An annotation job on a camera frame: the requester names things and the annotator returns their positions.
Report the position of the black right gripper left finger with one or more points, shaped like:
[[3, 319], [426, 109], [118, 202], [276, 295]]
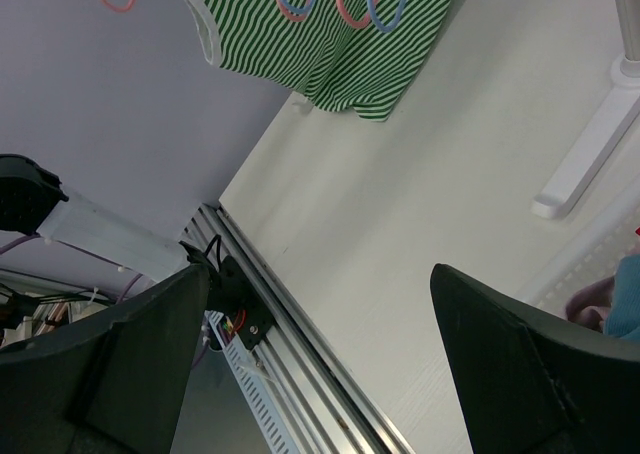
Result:
[[113, 382]]

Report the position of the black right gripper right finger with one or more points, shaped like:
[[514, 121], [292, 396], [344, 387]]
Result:
[[530, 382]]

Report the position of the pink tank top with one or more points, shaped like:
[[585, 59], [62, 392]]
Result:
[[590, 307]]

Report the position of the blue tank top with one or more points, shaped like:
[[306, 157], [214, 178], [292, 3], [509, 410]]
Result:
[[623, 319]]

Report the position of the green white striped tank top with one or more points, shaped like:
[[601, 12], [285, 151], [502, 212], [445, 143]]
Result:
[[335, 67]]

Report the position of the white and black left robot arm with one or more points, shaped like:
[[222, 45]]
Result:
[[34, 202]]

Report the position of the white plastic mesh basket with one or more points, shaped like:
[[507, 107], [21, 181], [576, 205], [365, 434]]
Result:
[[591, 256]]

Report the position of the silver and white clothes rack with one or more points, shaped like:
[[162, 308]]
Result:
[[603, 132]]

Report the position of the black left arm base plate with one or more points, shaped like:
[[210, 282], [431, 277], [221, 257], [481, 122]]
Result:
[[232, 294]]

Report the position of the white slotted cable duct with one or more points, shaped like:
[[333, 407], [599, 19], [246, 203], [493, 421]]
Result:
[[254, 385]]

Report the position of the aluminium mounting rail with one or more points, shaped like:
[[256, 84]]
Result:
[[323, 407]]

